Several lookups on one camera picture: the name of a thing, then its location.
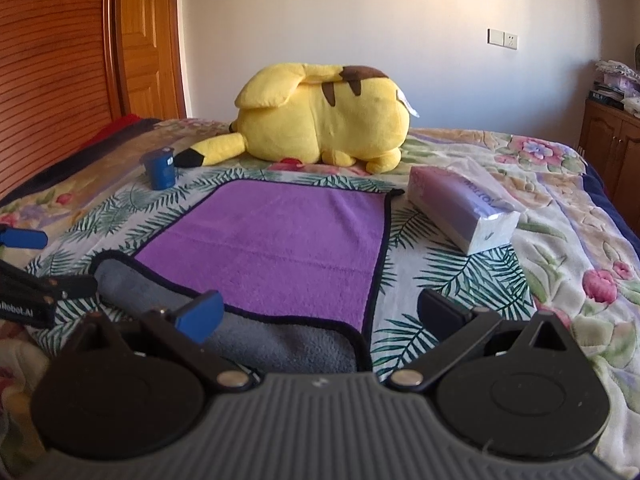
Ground purple and grey towel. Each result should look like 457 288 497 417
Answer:
90 179 394 374

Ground pink tissue pack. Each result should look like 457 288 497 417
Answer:
407 158 526 256

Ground palm leaf print cloth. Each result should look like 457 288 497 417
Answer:
28 168 534 376

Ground red and dark blanket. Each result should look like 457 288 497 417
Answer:
1 114 160 206

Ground blue plastic cup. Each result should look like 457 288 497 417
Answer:
140 146 176 191

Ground wooden wardrobe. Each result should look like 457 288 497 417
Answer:
1 0 186 195

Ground yellow pikachu plush toy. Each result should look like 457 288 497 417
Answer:
174 63 419 174

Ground wooden side cabinet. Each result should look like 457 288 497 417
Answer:
578 100 640 234

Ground clutter pile on cabinet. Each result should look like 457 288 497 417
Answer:
589 60 639 117

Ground white wall switch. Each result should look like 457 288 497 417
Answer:
487 28 518 50

